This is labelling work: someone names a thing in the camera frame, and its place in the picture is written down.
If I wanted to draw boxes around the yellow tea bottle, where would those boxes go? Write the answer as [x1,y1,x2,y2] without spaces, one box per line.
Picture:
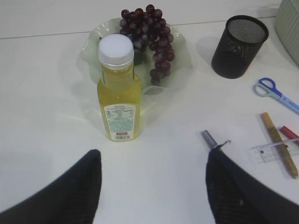
[97,34,142,141]

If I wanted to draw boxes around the blue capped scissors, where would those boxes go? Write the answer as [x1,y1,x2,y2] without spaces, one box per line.
[253,77,299,114]

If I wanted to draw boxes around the purple artificial grape bunch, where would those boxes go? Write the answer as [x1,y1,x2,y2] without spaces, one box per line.
[119,4,175,86]

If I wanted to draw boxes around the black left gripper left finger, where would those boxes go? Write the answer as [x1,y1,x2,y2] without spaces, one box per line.
[0,149,102,224]

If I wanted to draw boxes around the silver glitter pen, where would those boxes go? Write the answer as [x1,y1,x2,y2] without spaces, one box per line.
[201,130,218,150]

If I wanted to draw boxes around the green plastic woven basket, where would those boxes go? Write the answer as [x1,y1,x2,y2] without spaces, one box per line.
[274,0,299,66]

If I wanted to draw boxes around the red glitter pen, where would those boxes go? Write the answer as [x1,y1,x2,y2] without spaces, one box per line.
[280,126,299,140]

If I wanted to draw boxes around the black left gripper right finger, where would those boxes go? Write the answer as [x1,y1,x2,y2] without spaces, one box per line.
[206,140,299,224]

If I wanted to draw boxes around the gold glitter pen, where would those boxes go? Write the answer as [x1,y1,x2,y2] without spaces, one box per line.
[261,112,299,179]

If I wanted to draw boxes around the black mesh pen holder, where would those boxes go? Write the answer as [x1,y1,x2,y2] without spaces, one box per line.
[211,15,269,79]

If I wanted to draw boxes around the clear plastic ruler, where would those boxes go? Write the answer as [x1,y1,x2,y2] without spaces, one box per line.
[247,139,299,163]

